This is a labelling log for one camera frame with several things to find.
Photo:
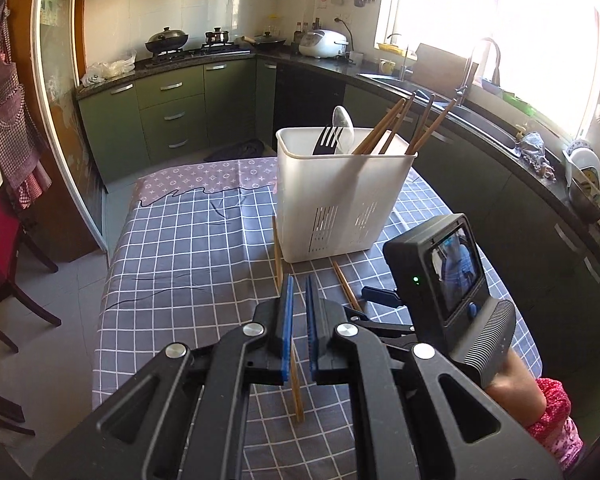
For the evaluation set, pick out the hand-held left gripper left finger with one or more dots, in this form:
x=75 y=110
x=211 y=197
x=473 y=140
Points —
x=287 y=330

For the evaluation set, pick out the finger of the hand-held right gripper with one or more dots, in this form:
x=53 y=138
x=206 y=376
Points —
x=380 y=325
x=382 y=296

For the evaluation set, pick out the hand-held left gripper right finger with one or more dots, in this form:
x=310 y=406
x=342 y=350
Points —
x=312 y=330

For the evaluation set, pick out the light bamboo chopstick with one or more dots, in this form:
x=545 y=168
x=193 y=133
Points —
x=278 y=250
x=344 y=282

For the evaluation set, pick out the white plastic utensil holder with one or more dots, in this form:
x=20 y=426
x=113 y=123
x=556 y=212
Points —
x=340 y=195

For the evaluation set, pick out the dark brown wooden chopstick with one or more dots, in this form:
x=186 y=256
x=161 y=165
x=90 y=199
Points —
x=380 y=126

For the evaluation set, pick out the person's right forearm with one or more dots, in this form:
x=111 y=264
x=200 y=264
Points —
x=525 y=390

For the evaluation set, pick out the grey checked tablecloth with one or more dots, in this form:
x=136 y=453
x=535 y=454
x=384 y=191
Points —
x=180 y=260

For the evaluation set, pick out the steel kitchen sink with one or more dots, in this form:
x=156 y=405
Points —
x=475 y=120

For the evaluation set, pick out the crumpled cloth on counter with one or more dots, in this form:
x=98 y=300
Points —
x=532 y=150

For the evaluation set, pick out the black slotted spatula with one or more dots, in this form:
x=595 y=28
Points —
x=326 y=142

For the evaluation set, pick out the white plastic spoon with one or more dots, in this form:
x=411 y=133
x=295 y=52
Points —
x=344 y=125

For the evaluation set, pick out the metal kitchen faucet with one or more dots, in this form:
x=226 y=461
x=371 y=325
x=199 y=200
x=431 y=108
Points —
x=462 y=87

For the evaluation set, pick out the green plastic tray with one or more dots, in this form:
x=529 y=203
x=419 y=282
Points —
x=520 y=104

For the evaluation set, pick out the purple patterned cloth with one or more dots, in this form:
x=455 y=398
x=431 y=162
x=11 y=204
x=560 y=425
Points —
x=190 y=177

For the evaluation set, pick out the white dish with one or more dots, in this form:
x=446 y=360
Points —
x=585 y=160

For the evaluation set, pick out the dark floor cloth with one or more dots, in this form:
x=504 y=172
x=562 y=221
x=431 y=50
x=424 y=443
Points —
x=235 y=150

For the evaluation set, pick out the black built-in appliance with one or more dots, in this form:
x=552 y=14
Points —
x=307 y=105

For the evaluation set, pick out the wooden cutting board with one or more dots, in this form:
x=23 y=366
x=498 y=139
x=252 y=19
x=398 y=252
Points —
x=440 y=62

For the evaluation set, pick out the pale ceramic mug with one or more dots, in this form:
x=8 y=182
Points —
x=387 y=66

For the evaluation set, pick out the yellow tray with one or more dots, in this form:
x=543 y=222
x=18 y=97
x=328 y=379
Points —
x=391 y=47

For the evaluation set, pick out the white rice cooker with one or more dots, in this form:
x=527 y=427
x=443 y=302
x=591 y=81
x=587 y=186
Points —
x=322 y=45

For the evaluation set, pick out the dark stone countertop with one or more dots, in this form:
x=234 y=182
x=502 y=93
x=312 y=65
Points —
x=275 y=56

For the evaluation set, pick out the green kitchen cabinets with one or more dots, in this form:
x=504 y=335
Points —
x=172 y=95

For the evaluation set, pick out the frying pan with lid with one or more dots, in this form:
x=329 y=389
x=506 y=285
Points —
x=270 y=40

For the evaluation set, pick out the black gas stove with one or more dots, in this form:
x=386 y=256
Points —
x=195 y=54

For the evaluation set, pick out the red wooden chair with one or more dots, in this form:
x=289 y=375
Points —
x=0 y=255

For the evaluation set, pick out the small dark pot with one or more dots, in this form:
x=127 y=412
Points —
x=217 y=36

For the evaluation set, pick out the glass sliding door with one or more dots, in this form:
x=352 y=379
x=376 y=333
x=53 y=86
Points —
x=65 y=120

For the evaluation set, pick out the black wok with lid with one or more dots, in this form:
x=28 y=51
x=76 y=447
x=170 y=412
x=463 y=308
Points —
x=167 y=40

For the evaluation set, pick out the clear plastic bag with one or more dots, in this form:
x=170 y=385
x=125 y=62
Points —
x=107 y=67

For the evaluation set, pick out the red checked apron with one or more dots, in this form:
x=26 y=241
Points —
x=10 y=120

